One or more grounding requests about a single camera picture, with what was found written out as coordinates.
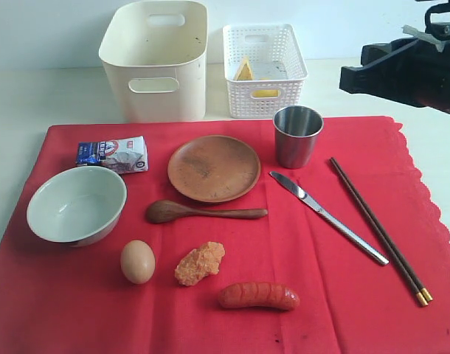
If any blue white milk carton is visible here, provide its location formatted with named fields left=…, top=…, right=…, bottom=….
left=76, top=136, right=149, bottom=175

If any pale green ceramic bowl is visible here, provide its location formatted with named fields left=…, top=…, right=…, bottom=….
left=27, top=166, right=128, bottom=247

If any brown egg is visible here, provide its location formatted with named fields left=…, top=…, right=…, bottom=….
left=120, top=240, right=156, bottom=284

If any white perforated plastic basket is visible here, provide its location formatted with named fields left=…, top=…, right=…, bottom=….
left=222, top=24, right=308, bottom=119

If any stainless steel table knife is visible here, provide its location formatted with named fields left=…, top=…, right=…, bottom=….
left=269, top=171, right=389, bottom=266

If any red tablecloth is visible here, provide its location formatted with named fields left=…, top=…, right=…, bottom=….
left=0, top=117, right=450, bottom=353

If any brown chopstick lower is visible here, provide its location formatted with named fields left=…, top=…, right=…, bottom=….
left=328, top=159, right=429, bottom=308

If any brown chopstick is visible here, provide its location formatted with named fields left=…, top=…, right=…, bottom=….
left=328, top=159, right=429, bottom=308
left=330, top=157, right=434, bottom=302

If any red grilled sausage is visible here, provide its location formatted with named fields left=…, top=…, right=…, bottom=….
left=218, top=282, right=300, bottom=310

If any yellow cheese wedge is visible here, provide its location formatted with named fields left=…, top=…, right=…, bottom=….
left=234, top=56, right=255, bottom=81

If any stainless steel cup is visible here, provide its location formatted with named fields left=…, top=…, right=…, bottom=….
left=273, top=105, right=324, bottom=169

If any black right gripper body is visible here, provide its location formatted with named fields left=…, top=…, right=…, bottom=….
left=405, top=39, right=450, bottom=114

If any round wooden plate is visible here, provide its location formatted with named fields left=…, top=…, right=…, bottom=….
left=167, top=135, right=261, bottom=204

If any fried chicken piece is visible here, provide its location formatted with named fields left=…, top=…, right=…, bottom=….
left=175, top=241, right=226, bottom=286

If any cream plastic bin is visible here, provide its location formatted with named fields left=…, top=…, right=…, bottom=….
left=99, top=1, right=208, bottom=122

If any brown chopstick upper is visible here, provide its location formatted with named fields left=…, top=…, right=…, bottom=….
left=330, top=157, right=434, bottom=302

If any dark wooden spoon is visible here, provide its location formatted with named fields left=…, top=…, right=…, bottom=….
left=146, top=200, right=268, bottom=224

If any yellow lemon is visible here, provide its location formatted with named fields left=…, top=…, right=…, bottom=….
left=252, top=82, right=280, bottom=99

